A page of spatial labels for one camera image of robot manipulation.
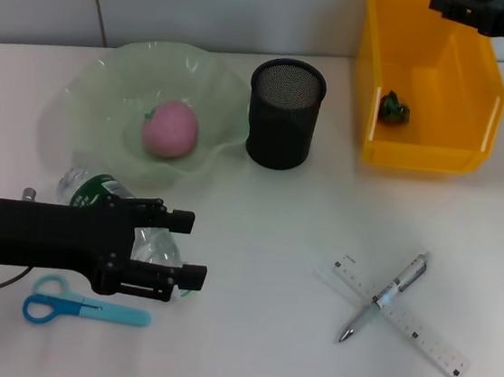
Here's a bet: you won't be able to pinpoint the green glass fruit plate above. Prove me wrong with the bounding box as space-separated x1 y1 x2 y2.
37 28 262 201

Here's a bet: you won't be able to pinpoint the green label water bottle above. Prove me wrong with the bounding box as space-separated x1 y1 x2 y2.
45 165 204 298

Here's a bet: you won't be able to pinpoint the black mesh pen holder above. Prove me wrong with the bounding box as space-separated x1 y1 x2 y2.
241 54 331 175

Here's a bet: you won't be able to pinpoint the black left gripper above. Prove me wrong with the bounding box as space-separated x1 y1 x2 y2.
0 180 215 306

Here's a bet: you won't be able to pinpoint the yellow plastic bin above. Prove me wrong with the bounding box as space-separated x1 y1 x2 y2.
345 0 504 180

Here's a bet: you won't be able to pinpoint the blue scissors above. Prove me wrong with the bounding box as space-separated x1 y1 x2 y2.
21 270 156 337

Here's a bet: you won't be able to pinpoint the silver ballpoint pen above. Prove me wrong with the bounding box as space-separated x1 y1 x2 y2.
337 242 432 353

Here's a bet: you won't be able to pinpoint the green plastic wrapper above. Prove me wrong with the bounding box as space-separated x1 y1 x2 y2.
376 88 415 127

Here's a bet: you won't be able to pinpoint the pink peach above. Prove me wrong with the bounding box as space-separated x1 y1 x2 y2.
139 97 203 162

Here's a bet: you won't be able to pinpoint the clear plastic ruler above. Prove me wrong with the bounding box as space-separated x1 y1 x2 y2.
304 249 483 377

